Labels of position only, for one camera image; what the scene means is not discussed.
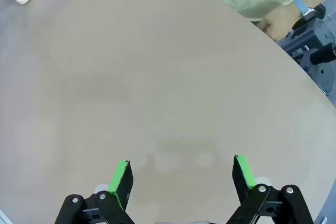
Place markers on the person's left hand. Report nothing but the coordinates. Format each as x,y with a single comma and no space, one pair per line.
281,19

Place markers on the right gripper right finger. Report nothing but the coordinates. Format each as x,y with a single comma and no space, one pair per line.
241,176

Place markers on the light blue wristwatch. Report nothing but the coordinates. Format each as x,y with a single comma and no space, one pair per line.
302,6

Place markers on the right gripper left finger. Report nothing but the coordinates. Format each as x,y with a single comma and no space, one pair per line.
123,184

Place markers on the dark blue-grey frame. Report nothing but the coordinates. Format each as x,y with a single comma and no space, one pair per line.
307,40

